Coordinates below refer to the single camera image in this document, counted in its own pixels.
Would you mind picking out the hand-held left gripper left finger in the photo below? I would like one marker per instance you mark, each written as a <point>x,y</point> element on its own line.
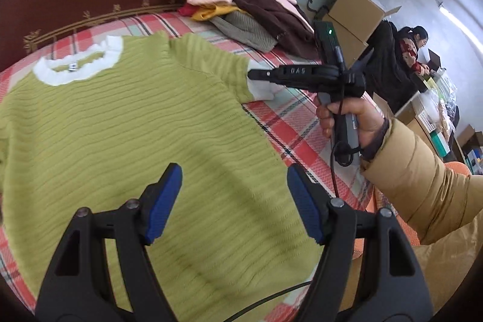
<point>162,205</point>

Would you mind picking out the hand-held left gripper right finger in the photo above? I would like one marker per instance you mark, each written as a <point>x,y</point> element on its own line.
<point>305,205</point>

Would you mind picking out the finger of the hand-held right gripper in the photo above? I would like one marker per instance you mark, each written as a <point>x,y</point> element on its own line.
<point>298,76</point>
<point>360,65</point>

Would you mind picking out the green knit sweater white collar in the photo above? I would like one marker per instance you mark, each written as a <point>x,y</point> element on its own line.
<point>151,118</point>

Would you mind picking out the person's right forearm tan sleeve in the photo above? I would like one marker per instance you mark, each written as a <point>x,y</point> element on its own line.
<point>415,186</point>

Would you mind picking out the person's right hand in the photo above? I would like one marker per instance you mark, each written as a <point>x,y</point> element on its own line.
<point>368,122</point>

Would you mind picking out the black coat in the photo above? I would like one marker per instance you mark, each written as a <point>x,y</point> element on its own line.
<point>385,73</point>

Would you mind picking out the open cardboard box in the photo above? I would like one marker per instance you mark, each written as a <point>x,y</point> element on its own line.
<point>351,16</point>

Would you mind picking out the red plaid bed sheet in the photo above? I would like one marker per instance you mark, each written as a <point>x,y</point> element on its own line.
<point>294,126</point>

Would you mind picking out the dark brown garment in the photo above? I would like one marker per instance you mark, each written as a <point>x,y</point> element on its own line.
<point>279,24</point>

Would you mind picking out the grey ribbed knit garment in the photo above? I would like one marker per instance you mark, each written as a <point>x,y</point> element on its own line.
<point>245,29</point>

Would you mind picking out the cluttered white table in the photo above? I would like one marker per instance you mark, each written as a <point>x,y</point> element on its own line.
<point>426,114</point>

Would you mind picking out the orange knit cloth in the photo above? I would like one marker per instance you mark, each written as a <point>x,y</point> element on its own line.
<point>403,235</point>

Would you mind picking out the tube ceiling light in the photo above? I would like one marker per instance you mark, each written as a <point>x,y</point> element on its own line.
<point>456,22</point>

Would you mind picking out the yellow garment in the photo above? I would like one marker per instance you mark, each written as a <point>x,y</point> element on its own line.
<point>211,12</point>

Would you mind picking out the green box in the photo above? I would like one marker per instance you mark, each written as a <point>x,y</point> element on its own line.
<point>441,143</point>

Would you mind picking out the red garment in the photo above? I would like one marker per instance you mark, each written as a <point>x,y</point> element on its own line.
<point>186,9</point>

